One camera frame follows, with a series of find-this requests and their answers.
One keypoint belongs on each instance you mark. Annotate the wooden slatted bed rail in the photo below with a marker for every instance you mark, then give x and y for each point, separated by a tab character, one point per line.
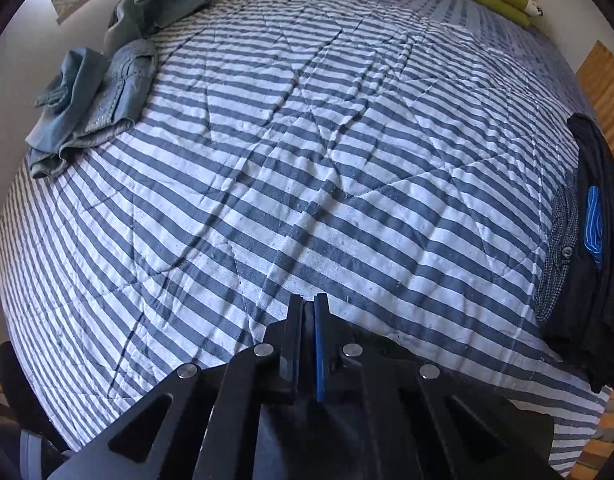
599	75

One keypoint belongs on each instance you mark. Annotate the dark grey folded garment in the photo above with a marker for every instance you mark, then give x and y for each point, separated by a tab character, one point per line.
597	340

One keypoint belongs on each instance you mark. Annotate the teal grey garment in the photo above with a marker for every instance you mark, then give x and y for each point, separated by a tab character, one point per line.
177	5

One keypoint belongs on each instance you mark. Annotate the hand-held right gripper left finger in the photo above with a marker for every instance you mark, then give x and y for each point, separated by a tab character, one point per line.
293	340

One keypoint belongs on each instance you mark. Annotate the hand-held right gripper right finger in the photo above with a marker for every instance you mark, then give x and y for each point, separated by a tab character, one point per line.
319	355

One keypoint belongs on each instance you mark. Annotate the grey checkered shirt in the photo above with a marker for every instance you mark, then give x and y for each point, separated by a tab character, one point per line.
562	240

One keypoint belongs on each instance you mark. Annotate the blue striped folded garment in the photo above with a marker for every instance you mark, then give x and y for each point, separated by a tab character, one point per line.
594	220

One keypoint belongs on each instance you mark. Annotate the light blue denim garment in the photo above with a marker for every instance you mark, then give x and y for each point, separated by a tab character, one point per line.
112	95

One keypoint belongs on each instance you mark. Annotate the black garment yellow print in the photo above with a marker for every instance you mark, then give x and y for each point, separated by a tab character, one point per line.
612	170

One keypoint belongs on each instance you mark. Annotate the blue striped bed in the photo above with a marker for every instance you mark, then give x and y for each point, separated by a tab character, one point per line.
287	160

